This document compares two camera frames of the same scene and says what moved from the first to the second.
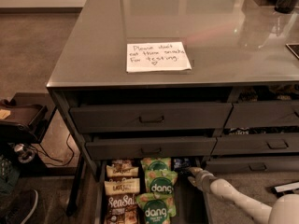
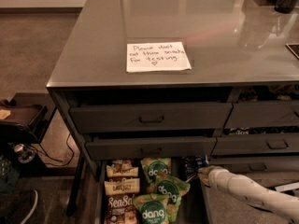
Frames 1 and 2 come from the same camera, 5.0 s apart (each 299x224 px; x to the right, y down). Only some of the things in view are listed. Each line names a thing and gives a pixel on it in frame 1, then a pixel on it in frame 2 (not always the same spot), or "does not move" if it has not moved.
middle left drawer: [151, 146] does not move
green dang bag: [156, 163] does not move
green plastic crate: [9, 175] does not move
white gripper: [204, 179] -> [215, 176]
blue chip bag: [180, 164] -> [192, 163]
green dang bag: [160, 181] -> [174, 189]
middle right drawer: [246, 145] does not move
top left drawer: [151, 118] does not move
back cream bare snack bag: [121, 171] does not move
